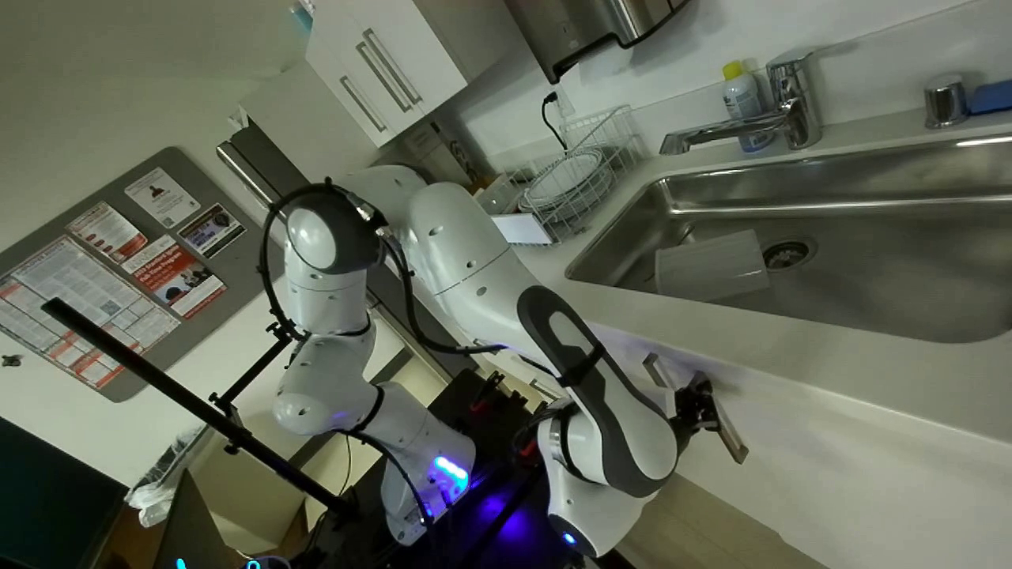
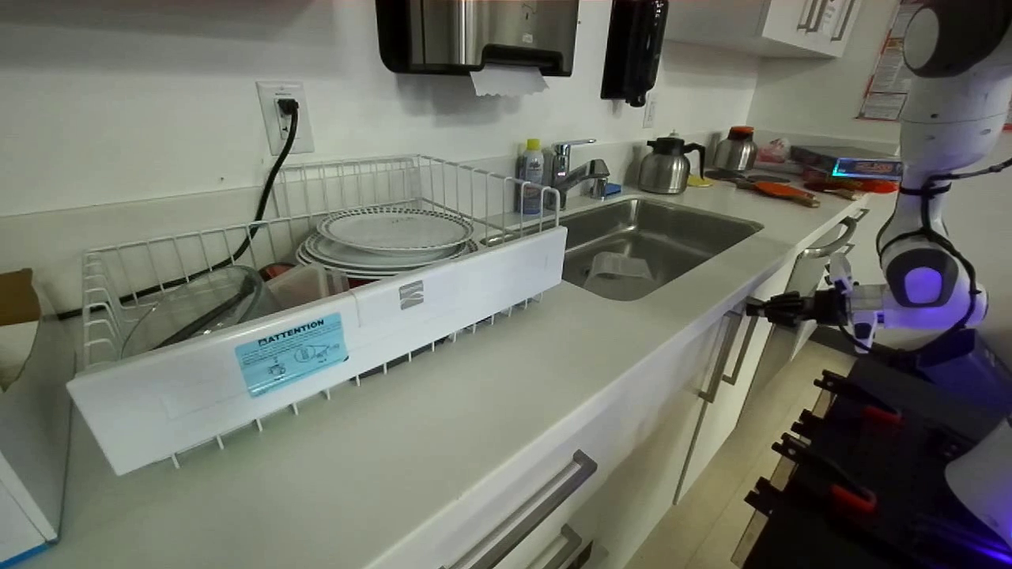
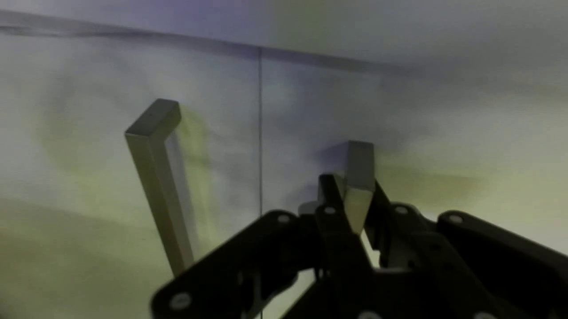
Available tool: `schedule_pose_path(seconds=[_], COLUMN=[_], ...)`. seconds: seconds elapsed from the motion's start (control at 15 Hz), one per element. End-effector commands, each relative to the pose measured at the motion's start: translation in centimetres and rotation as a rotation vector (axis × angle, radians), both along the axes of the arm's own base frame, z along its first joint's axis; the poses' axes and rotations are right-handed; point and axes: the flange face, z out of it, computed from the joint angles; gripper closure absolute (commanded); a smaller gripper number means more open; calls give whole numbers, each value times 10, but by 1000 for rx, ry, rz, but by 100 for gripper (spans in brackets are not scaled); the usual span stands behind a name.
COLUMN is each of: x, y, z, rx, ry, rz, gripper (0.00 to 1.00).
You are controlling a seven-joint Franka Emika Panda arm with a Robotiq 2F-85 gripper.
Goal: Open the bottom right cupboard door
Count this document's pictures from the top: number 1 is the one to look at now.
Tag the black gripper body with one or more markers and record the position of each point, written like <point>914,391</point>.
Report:
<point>693,415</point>

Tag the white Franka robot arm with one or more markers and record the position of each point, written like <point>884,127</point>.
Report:
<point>464,253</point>

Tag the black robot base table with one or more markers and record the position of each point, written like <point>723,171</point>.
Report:
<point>508,506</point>

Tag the white sheet in sink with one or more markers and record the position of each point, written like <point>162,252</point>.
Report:
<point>712,268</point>

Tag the stainless steel sink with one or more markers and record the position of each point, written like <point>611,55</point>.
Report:
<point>843,279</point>

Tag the black clamp red grip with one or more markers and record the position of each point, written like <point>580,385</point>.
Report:
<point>488,398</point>

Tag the chrome sink faucet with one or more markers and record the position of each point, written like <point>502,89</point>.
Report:
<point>787,112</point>

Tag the soap bottle with yellow cap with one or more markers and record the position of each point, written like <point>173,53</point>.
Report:
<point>741,95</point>

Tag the small metal cup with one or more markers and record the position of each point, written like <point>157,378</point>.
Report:
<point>948,101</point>

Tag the steel paper towel dispenser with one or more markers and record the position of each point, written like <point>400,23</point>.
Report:
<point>585,34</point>

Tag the blue sponge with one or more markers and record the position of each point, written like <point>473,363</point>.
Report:
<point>992,95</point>

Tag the brown cardboard box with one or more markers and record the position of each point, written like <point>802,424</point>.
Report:
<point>254,495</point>

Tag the dark small poster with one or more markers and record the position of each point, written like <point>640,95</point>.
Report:
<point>209,230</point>

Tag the grey notice board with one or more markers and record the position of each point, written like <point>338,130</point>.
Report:
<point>216,190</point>

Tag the black stand pole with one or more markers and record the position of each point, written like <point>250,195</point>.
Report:
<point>158,375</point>

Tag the red and white poster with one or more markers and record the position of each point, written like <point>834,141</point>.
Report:
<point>175,275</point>

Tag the stack of white papers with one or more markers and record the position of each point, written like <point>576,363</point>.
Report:
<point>158,484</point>

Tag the white poster black figure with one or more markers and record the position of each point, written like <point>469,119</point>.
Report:
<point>158,196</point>

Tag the small white red poster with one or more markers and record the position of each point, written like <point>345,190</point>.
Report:
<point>89,363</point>

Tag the white text poster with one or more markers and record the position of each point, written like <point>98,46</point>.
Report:
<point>105,232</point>

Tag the large white red poster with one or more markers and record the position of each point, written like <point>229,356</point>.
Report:
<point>84,302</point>

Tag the dark monitor screen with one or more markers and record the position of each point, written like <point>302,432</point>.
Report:
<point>53,506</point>

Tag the black stand side bracket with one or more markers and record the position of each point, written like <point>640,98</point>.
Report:
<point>254,369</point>

